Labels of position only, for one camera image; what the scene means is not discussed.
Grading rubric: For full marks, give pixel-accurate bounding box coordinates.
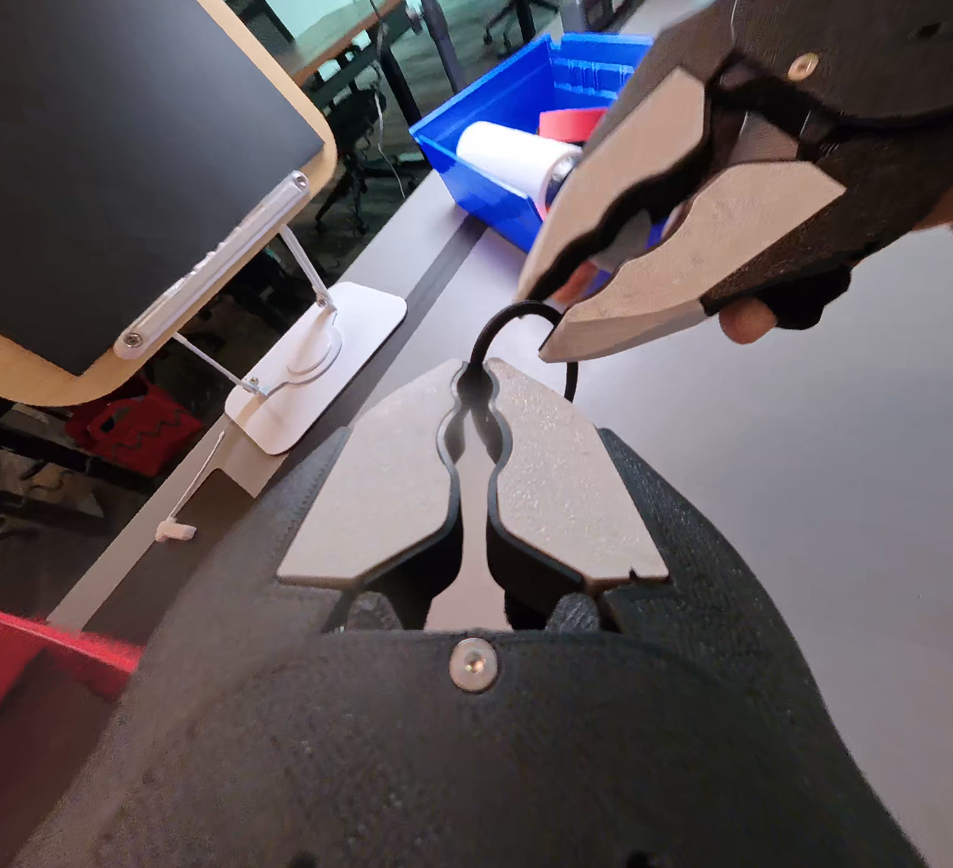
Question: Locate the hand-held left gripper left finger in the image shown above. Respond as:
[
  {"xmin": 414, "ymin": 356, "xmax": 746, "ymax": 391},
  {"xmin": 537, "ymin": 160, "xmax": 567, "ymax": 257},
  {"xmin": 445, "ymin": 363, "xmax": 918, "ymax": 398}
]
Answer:
[{"xmin": 275, "ymin": 359, "xmax": 475, "ymax": 623}]

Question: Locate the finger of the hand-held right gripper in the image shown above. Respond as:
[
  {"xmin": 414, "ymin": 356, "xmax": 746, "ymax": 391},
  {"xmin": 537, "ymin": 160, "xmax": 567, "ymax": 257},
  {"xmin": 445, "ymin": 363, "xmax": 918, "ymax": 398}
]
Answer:
[
  {"xmin": 516, "ymin": 66, "xmax": 710, "ymax": 304},
  {"xmin": 538, "ymin": 162, "xmax": 847, "ymax": 364}
]

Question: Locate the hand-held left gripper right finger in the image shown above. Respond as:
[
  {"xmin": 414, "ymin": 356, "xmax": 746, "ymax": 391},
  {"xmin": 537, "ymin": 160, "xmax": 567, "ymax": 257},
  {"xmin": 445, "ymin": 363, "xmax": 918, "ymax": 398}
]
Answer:
[{"xmin": 482, "ymin": 358, "xmax": 671, "ymax": 619}]

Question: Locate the red tape roll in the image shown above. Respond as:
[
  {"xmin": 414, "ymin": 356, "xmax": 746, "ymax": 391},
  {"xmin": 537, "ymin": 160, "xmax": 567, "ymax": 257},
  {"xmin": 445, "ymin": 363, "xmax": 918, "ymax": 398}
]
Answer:
[{"xmin": 538, "ymin": 108, "xmax": 608, "ymax": 143}]

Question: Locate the blue plastic parts bin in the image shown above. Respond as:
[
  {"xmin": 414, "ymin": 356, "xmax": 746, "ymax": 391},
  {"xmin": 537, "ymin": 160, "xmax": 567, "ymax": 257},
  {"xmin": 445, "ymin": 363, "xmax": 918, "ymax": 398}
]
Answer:
[{"xmin": 409, "ymin": 32, "xmax": 656, "ymax": 252}]

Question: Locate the black cable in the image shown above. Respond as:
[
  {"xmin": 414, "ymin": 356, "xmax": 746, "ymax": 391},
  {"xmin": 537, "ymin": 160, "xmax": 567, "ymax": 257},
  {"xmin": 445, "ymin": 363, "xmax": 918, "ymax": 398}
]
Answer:
[{"xmin": 456, "ymin": 300, "xmax": 582, "ymax": 470}]

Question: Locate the red plastic parts bin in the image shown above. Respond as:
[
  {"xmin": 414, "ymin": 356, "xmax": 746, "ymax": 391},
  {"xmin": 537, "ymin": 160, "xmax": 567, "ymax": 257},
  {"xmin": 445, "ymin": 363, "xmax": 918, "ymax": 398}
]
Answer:
[{"xmin": 0, "ymin": 611, "xmax": 146, "ymax": 868}]

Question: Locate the person's right hand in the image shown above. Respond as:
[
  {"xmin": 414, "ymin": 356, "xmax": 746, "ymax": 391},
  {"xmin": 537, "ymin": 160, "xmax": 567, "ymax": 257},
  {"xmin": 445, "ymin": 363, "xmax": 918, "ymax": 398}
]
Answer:
[{"xmin": 554, "ymin": 261, "xmax": 779, "ymax": 346}]

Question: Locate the white roll with blue core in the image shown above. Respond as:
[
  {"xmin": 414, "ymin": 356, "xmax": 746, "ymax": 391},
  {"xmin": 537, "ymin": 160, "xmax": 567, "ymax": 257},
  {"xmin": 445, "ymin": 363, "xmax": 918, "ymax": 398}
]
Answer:
[{"xmin": 456, "ymin": 121, "xmax": 583, "ymax": 210}]

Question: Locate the black box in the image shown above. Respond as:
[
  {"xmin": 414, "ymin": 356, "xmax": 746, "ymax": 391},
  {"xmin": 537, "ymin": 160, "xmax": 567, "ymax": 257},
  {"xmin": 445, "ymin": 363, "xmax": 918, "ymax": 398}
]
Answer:
[{"xmin": 558, "ymin": 0, "xmax": 619, "ymax": 35}]

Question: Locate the white board stand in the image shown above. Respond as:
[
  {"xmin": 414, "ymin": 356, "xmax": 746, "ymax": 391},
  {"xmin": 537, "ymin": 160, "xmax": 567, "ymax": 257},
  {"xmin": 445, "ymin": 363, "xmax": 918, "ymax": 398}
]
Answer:
[{"xmin": 115, "ymin": 171, "xmax": 409, "ymax": 455}]

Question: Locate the black table mat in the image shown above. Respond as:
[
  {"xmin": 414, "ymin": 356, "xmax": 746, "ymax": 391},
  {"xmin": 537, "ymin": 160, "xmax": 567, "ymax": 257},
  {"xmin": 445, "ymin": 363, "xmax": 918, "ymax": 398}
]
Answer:
[{"xmin": 82, "ymin": 216, "xmax": 488, "ymax": 642}]

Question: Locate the wooden desk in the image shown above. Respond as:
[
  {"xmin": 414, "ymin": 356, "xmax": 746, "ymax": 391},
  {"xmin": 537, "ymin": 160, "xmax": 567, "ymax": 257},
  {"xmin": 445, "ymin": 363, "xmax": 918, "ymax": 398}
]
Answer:
[{"xmin": 286, "ymin": 0, "xmax": 418, "ymax": 87}]

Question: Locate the black board with wooden rim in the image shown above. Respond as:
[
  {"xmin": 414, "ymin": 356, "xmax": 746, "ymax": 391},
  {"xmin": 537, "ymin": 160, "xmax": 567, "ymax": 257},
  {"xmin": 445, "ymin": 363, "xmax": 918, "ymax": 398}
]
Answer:
[{"xmin": 0, "ymin": 0, "xmax": 340, "ymax": 407}]

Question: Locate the white cable with plug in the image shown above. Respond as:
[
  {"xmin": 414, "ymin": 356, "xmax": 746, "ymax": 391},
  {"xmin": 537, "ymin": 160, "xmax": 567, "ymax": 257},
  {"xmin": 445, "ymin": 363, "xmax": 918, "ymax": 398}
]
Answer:
[{"xmin": 156, "ymin": 429, "xmax": 228, "ymax": 543}]

